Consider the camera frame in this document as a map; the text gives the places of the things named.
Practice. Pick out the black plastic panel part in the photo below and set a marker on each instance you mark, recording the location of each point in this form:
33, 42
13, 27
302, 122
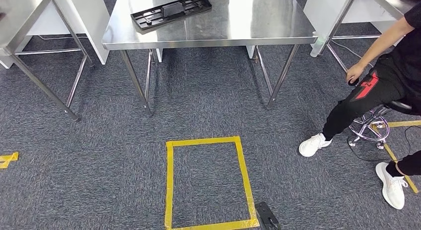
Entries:
171, 9

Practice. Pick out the stainless steel table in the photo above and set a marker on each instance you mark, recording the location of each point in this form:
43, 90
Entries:
19, 14
388, 1

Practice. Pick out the black robot foot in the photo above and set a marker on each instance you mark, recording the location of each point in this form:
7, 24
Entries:
266, 218

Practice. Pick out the person's hand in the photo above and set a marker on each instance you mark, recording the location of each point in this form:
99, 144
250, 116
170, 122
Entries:
355, 72

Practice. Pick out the chrome stool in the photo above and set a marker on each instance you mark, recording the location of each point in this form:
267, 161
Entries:
399, 106

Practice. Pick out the stainless steel workbench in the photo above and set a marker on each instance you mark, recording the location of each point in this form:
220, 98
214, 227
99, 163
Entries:
246, 18

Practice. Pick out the person's forearm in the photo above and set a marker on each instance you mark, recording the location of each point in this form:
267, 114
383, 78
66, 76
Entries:
385, 41

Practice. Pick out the white cabinet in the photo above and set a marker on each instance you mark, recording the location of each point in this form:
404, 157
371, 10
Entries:
322, 8
93, 21

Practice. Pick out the person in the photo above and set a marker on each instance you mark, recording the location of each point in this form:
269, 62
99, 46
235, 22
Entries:
378, 90

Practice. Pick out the yellow floor tape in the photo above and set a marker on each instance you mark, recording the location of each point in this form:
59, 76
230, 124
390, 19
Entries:
169, 182
8, 157
407, 123

